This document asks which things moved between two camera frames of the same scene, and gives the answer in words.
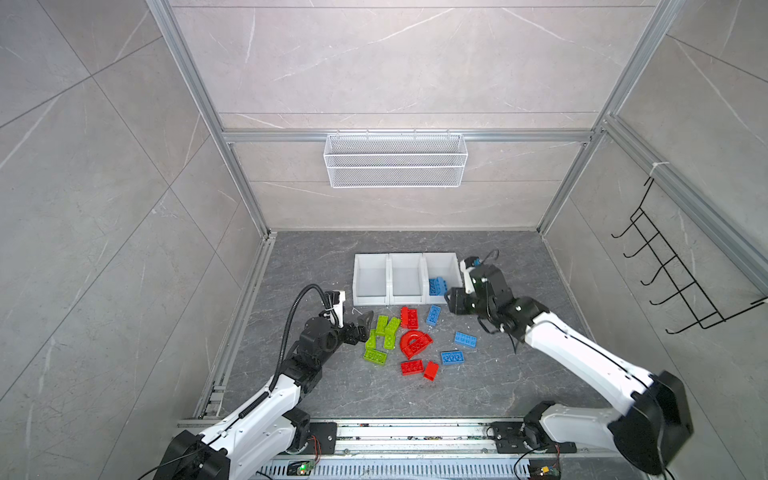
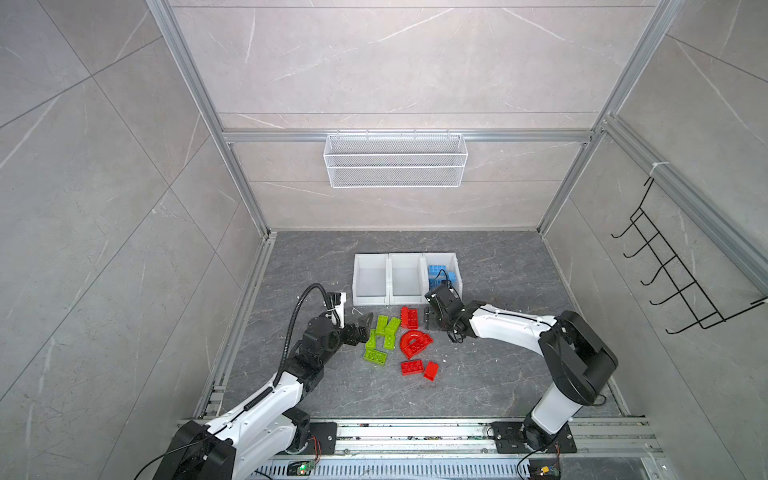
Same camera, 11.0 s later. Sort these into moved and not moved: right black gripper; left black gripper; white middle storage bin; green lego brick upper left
Moved: right black gripper
Not moved: green lego brick upper left; left black gripper; white middle storage bin
